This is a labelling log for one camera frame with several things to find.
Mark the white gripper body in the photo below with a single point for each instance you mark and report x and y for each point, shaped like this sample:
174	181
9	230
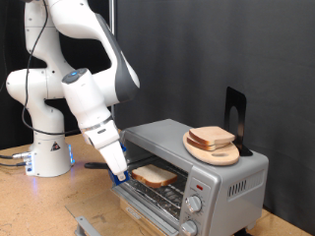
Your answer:
110	144

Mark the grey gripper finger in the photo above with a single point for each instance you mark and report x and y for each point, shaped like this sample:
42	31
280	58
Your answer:
122	177

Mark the metal spatula with blue block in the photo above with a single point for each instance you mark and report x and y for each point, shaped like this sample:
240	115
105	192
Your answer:
114	178

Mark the white bread slice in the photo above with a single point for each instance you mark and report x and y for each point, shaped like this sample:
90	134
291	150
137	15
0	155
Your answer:
203	147
154	175
213	135

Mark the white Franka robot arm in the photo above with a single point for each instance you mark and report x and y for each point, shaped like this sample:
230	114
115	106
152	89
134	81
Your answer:
46	88

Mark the silver toaster oven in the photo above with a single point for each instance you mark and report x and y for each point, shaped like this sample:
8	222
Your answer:
164	134

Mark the silver oven knob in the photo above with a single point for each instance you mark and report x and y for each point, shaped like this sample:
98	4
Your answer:
194	203
189	228

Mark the red oven indicator light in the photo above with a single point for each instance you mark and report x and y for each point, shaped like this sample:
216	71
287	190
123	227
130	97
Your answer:
199	187

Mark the black fabric backdrop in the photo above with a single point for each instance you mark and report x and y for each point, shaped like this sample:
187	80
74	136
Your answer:
95	55

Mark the oval wooden cutting board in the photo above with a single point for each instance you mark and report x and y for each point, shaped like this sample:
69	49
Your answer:
215	158

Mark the vertical metal pole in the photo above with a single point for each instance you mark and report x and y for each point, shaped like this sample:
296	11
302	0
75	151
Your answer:
112	16

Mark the black metal bookend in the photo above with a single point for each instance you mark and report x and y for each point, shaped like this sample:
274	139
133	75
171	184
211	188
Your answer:
241	108

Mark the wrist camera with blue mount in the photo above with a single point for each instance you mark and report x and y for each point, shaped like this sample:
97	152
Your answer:
123	148

